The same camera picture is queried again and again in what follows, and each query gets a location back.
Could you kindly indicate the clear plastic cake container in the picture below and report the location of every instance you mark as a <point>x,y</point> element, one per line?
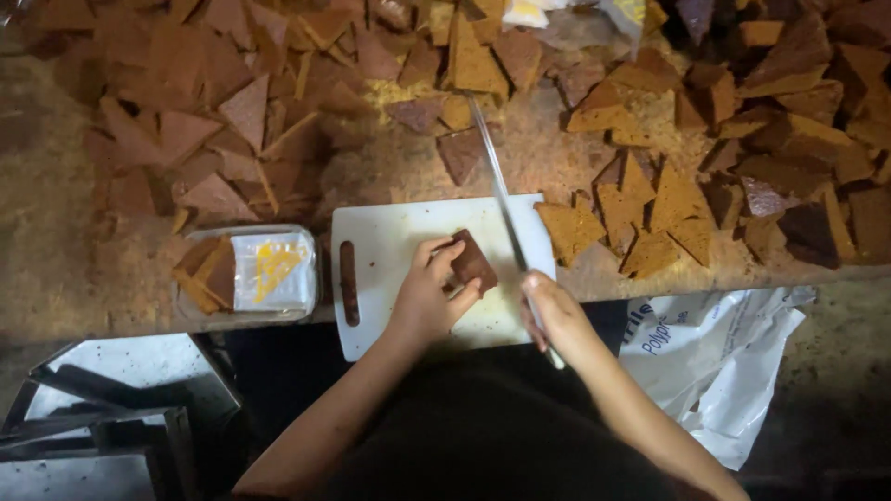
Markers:
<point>245,273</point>

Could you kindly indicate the white plastic cutting board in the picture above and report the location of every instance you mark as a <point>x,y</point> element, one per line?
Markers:
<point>445,275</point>

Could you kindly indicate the person's right hand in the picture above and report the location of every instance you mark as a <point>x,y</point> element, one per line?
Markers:
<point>560,316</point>

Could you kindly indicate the person's left hand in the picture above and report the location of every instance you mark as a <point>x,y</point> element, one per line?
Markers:
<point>422,300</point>

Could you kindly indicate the long steel knife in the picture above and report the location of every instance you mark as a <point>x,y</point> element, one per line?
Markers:
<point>505,209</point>

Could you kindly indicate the white printed plastic bag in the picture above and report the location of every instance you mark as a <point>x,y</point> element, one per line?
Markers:
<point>710,362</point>

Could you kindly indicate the heap of brown cake triangles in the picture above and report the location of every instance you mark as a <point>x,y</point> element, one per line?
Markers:
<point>445,118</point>

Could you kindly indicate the person's black clothing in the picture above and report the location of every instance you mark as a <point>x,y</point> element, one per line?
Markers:
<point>487,431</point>

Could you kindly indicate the brown square cake slice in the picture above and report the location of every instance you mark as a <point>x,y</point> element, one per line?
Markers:
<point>475,264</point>

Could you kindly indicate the stack of metal baking trays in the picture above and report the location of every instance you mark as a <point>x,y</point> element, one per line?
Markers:
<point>104,417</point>

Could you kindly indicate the person's right fingers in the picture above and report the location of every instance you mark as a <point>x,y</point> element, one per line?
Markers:
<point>534,313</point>

